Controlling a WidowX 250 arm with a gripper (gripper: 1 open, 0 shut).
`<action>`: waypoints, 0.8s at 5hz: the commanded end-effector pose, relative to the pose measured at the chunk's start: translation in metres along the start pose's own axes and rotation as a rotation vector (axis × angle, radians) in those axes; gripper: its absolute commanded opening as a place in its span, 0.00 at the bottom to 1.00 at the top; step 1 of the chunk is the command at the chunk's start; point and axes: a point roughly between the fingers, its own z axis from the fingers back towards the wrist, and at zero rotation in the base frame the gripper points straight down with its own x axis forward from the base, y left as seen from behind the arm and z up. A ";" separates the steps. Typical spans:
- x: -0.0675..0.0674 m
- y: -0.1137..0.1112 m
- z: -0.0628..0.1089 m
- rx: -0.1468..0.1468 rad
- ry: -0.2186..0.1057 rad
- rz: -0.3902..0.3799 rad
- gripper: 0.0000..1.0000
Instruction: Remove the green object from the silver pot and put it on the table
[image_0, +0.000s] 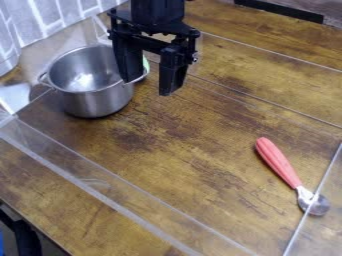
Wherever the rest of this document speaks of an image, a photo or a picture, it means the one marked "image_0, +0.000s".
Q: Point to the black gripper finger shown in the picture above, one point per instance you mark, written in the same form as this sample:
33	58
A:
128	55
172	69

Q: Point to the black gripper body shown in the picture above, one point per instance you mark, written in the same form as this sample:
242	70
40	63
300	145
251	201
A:
151	25

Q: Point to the silver metal pot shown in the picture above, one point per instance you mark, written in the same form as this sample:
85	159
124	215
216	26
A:
84	76

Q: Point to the green object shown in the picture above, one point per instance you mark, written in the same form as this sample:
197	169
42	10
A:
145	64

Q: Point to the black bar at back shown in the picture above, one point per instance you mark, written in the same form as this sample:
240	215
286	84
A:
282	10

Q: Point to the clear acrylic enclosure wall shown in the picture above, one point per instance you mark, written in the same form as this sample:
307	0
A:
172	162

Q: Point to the red handled metal spoon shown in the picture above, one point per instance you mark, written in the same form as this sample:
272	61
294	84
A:
311	202

